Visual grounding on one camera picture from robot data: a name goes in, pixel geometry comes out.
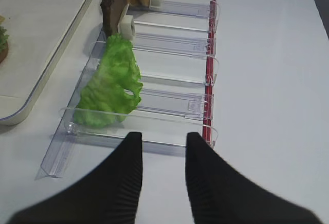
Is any brown meat patty on tray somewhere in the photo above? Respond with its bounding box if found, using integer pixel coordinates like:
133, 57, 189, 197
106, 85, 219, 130
0, 42, 9, 63

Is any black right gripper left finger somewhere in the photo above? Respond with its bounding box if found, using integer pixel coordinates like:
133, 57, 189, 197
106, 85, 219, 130
8, 132, 142, 223

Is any cream metal baking tray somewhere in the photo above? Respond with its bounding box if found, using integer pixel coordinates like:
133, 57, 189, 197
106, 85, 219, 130
1, 0, 92, 125

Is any white foam block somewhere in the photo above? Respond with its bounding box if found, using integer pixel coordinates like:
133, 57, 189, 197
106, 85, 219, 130
118, 15, 135, 41

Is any brown meat patty in rack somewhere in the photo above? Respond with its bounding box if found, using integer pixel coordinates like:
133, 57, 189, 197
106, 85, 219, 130
100, 0, 127, 37

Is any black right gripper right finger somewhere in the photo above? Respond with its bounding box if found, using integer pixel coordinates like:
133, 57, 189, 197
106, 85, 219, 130
185, 132, 321, 223

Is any green lettuce leaf in rack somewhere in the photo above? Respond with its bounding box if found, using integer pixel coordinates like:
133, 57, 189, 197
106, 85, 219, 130
74, 34, 143, 128

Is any green lettuce leaf on tray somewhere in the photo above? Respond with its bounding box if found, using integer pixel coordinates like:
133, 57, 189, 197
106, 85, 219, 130
0, 26, 9, 52

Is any clear acrylic right rack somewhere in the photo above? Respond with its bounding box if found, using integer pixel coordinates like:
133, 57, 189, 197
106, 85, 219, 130
37, 0, 220, 179

